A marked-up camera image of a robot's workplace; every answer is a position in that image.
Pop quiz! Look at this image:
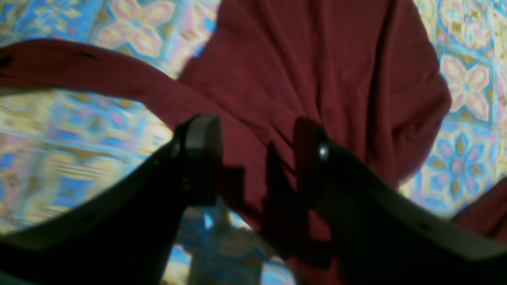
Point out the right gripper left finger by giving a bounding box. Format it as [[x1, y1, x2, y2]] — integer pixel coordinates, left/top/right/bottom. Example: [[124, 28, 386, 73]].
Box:
[[1, 114, 223, 285]]

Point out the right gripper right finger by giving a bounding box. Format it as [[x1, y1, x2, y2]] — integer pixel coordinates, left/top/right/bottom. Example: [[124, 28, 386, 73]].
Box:
[[293, 118, 506, 285]]

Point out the patterned tablecloth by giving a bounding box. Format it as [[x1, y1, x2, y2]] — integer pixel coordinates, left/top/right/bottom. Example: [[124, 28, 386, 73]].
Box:
[[0, 0, 506, 285]]

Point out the dark red t-shirt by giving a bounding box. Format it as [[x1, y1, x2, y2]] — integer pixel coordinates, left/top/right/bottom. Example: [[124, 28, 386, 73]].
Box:
[[1, 0, 506, 285]]

